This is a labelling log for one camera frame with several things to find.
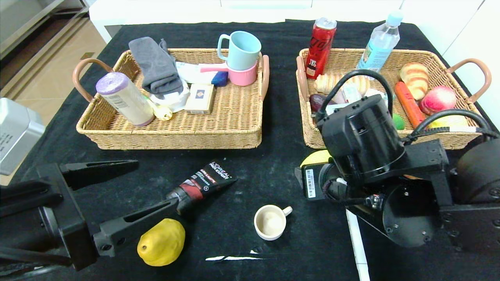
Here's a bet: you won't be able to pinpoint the white plastic packet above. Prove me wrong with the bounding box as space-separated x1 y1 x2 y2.
176 62 213 85

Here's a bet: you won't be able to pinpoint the long striped bread roll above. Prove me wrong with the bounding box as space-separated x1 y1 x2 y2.
314 73 370 94

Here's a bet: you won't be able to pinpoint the grey folded cloth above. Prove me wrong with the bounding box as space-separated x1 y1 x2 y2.
129 37 184 95

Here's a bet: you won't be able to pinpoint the pink cup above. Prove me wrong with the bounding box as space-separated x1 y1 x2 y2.
229 62 259 87

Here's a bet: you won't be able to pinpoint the black cosmetic tube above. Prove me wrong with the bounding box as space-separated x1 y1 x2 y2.
166 160 238 215

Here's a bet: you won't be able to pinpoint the small yellow toy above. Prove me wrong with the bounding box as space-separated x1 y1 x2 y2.
146 96 173 121

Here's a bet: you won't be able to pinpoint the wicker basket brown handles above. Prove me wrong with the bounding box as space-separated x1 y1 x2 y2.
296 48 491 150
72 48 271 150

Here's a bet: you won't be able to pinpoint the red soda can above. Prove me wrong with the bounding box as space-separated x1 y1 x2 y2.
305 17 337 80

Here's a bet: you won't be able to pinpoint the small white packet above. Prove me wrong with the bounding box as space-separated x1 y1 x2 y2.
365 88 387 104

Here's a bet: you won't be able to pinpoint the black cable white tag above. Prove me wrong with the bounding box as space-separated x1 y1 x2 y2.
404 109 500 145

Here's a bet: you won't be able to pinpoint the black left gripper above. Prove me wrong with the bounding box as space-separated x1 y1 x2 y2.
0 159 179 271

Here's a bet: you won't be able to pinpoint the orange carrot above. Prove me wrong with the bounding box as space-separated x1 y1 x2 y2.
394 81 426 127

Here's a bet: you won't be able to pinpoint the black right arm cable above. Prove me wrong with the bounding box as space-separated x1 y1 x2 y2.
316 69 394 121

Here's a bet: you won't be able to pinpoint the white low cabinet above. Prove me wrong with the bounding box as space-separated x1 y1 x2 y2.
90 0 405 43

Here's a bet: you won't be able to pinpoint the purple eggplant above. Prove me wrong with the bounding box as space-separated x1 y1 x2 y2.
309 94 332 113

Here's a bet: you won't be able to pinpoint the yellow pear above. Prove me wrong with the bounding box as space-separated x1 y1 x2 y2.
137 218 186 267

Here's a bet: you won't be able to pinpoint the clear water bottle blue label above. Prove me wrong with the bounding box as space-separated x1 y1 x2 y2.
355 11 404 80

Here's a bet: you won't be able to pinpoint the cream box blue emblem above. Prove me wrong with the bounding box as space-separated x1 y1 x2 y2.
184 84 216 115

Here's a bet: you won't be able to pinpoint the metal shelf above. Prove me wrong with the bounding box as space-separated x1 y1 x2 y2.
0 0 92 59

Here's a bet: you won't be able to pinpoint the light blue mug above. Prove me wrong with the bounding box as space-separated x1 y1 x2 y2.
217 31 262 71

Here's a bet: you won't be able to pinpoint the white round container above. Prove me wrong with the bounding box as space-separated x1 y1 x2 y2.
150 80 191 113

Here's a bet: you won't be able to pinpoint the small cream cup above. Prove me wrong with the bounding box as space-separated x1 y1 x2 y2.
254 205 293 241

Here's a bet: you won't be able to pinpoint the croissant bread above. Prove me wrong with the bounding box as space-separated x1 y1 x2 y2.
399 62 429 100

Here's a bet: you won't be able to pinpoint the green white slim box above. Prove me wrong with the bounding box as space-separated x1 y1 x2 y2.
341 84 362 103

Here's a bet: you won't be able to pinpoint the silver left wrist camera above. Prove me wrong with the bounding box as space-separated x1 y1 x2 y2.
0 98 46 176

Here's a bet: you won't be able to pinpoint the white bottle purple cap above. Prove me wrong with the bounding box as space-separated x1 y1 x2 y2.
96 72 155 127

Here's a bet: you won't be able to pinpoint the white marker pen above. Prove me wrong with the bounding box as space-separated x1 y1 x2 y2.
346 209 370 281

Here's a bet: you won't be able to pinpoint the pink peach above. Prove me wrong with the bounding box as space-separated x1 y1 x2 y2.
420 86 457 116

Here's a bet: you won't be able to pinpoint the yellow lemon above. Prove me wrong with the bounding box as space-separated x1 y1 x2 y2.
428 114 469 129
300 150 332 167

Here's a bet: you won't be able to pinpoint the small blue block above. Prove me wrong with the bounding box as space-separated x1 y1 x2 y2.
211 71 229 87

